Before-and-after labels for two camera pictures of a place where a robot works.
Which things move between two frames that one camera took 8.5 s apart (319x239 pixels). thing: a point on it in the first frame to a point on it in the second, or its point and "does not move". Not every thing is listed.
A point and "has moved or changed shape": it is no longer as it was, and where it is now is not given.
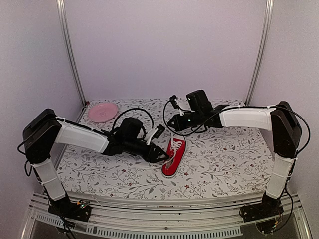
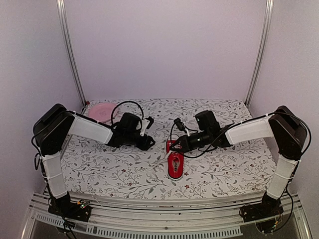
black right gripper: x=179 y=126 to x=186 y=145
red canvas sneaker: x=176 y=151 has moved or changed shape
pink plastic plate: x=101 y=112 does not move
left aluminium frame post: x=61 y=7 does not move
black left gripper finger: x=161 y=152 to x=150 y=142
